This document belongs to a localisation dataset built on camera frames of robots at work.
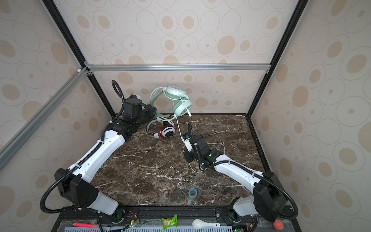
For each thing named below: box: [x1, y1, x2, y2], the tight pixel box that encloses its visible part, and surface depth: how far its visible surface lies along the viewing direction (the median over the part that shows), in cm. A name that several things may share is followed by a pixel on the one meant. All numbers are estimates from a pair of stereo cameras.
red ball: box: [273, 219, 284, 231], surface depth 70 cm
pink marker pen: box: [73, 222, 100, 229], surface depth 72 cm
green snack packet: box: [161, 214, 178, 231], surface depth 71 cm
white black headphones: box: [146, 117, 176, 139], surface depth 104 cm
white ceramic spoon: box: [192, 218, 221, 230], surface depth 72 cm
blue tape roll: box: [188, 188, 198, 198], surface depth 82 cm
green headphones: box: [149, 86, 193, 122], surface depth 66 cm
